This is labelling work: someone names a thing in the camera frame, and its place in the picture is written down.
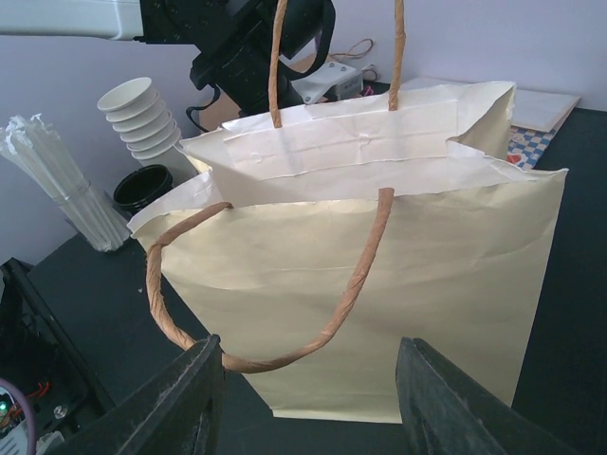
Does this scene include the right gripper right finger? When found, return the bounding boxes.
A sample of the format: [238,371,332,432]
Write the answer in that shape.
[395,337,576,454]

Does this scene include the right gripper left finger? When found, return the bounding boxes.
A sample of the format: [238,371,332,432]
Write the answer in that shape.
[51,335,226,455]

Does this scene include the cream paper bag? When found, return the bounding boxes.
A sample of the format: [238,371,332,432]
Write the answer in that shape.
[127,0,569,425]

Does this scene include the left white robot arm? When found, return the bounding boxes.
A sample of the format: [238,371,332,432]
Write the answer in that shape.
[1,0,336,117]

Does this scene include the small green circuit board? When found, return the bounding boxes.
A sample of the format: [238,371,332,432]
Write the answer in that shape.
[1,378,42,438]

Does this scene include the crumpled white paper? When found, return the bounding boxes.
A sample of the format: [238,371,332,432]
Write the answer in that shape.
[1,115,130,252]

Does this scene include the left white cup stack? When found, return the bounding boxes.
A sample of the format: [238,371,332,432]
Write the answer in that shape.
[97,77,198,185]

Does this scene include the blue checkered bakery bag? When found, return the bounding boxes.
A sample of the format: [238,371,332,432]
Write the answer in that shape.
[397,78,582,172]

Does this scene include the brown kraft paper bag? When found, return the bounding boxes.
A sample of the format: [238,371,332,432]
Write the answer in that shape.
[286,38,379,82]

